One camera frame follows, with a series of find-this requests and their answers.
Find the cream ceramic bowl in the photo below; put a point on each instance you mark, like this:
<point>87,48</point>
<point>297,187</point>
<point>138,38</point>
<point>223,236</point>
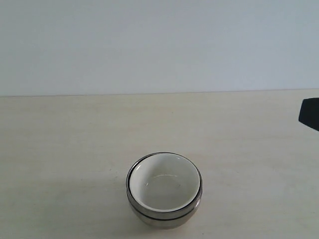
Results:
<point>164,184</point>

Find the ribbed stainless steel bowl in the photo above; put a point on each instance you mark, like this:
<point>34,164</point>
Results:
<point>129,174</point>

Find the smooth stainless steel bowl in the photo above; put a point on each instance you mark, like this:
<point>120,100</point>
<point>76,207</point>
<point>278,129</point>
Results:
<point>165,219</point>

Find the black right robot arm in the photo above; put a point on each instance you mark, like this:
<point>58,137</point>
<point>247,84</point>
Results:
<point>309,113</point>

